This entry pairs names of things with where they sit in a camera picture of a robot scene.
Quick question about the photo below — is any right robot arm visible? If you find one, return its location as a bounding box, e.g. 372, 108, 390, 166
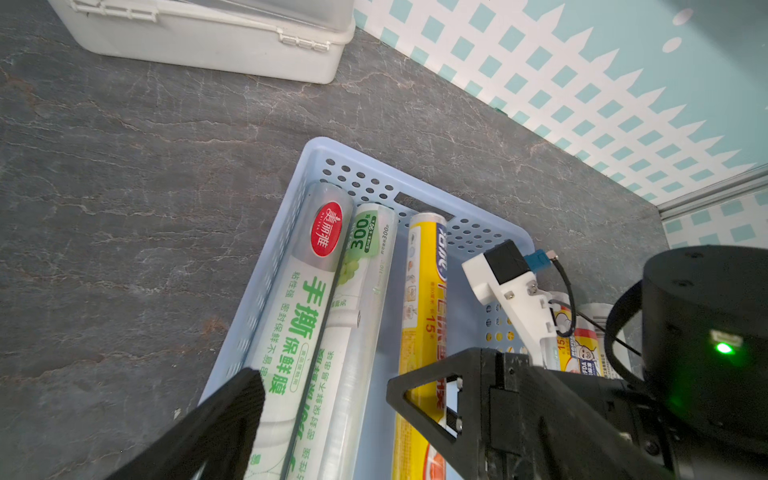
387, 241, 767, 479

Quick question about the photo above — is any white green wrap roll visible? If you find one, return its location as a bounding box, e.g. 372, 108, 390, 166
244, 182, 354, 479

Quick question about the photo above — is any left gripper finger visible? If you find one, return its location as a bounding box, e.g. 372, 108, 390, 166
109, 368, 265, 480

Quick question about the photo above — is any yellow red-end wrap roll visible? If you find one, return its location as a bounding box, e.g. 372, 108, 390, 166
392, 212, 448, 479

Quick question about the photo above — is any yellow red wrap roll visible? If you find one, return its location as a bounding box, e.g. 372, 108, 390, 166
550, 292, 603, 376

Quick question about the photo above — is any light blue plastic basket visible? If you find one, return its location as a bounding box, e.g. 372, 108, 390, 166
197, 136, 536, 480

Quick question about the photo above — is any silver green wrap roll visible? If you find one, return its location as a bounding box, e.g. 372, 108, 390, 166
285, 203, 397, 479

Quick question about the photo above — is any white plastic storage box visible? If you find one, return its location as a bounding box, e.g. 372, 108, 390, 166
51, 0, 356, 84

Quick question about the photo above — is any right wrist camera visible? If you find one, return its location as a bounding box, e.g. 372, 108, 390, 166
462, 240, 559, 370

